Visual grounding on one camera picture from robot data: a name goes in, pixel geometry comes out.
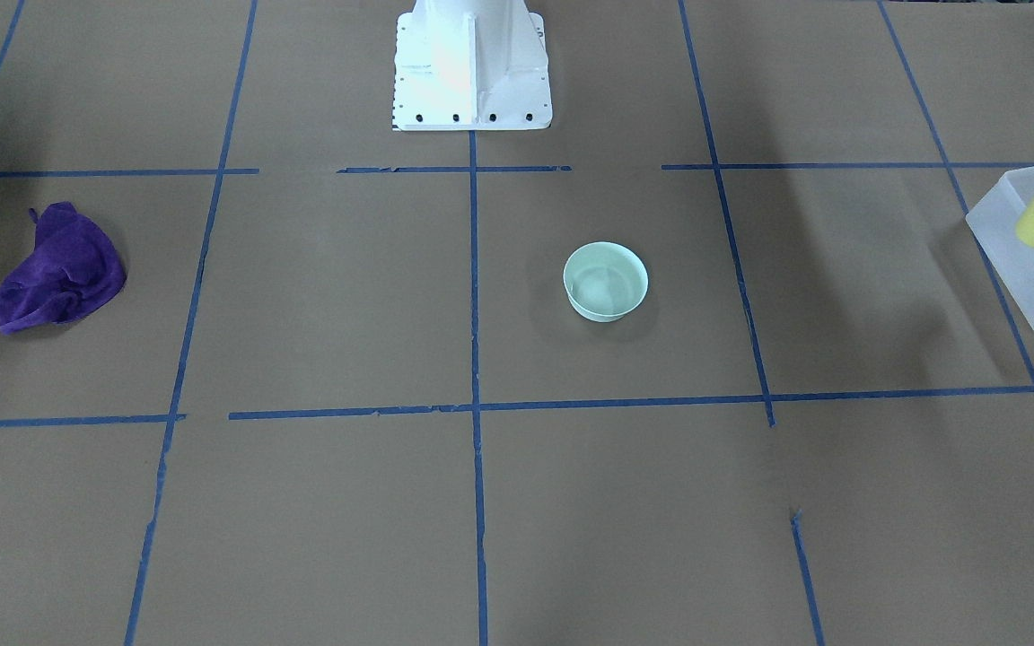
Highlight mint green bowl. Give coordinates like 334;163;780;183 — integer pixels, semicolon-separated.
562;241;650;324

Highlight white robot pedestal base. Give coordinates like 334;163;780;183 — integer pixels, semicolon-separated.
391;1;554;132

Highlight purple cloth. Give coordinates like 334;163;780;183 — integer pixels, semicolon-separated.
0;201;127;336

